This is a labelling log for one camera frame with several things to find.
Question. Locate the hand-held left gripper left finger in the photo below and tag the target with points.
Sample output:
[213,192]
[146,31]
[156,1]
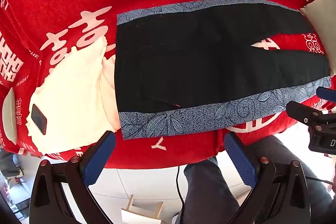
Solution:
[101,158]

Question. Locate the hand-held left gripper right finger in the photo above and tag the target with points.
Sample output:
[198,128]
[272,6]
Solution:
[240,158]

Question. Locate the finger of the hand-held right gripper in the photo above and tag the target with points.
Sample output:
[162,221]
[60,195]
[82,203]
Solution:
[302,111]
[326,94]

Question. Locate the black pants with blue trim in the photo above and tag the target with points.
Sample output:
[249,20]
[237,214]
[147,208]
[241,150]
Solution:
[210,61]

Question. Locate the person's grey trousered leg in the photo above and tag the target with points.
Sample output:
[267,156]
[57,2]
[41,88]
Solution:
[319,200]
[207,192]

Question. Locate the cream cloth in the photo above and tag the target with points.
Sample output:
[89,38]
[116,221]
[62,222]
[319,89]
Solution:
[110,98]

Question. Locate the white wooden box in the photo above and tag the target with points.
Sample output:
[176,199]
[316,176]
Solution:
[141,212]

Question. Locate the white cloth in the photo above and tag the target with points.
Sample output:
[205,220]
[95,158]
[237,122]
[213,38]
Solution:
[71,98]

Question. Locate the black smartphone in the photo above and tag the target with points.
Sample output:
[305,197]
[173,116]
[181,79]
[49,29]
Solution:
[38,119]

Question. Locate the cream pillow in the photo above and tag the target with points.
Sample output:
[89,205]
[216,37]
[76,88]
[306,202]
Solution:
[321,16]
[8,116]

